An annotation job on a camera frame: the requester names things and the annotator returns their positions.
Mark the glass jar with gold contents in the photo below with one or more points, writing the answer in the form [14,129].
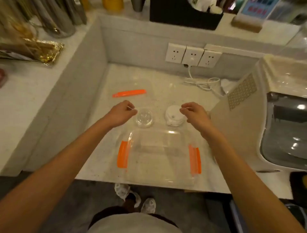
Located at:
[16,21]

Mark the person's right shoe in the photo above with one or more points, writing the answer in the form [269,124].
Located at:
[148,206]

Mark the person's right hand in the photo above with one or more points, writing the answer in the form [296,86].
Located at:
[197,117]

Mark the shiny metal canister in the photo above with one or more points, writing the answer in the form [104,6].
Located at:
[56,19]

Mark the person's left hand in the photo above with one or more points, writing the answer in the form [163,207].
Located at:
[118,115]

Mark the tablet with lit screen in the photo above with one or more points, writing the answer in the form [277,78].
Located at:
[260,8]

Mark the white wall socket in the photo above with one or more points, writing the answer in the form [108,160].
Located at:
[192,56]
[175,53]
[209,58]

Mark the person's right fingers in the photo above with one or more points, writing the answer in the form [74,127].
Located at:
[187,111]

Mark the white items in box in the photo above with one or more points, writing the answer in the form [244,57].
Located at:
[207,6]

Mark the white round plastic part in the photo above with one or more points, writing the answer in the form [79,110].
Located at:
[174,116]

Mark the person's left shoe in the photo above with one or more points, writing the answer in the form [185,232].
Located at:
[122,190]

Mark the gold foil tray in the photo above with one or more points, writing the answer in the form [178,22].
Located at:
[45,51]

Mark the black storage box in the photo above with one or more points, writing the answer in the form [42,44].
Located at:
[184,14]

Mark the orange lid clip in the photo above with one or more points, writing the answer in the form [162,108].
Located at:
[194,159]
[129,93]
[122,154]

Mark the white appliance with dark window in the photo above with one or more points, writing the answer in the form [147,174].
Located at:
[249,115]

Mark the clear plastic container lid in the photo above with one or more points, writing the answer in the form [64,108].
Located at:
[158,156]

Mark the wooden tablet stand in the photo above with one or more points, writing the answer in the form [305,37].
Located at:
[247,24]

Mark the person's shoe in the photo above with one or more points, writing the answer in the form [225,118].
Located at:
[122,190]
[148,206]

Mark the grey metal cup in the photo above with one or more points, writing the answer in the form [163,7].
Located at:
[138,4]

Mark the person's grey shirt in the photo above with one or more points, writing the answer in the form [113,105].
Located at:
[132,224]

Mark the person's right forearm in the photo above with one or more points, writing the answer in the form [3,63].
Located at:
[244,180]

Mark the small clear round valve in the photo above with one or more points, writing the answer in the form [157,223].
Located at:
[144,118]

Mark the yellow cup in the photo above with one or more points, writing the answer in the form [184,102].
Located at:
[113,5]

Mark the person's left fingers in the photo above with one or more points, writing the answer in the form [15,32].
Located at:
[130,111]

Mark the person's left forearm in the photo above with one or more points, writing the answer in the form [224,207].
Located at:
[60,172]

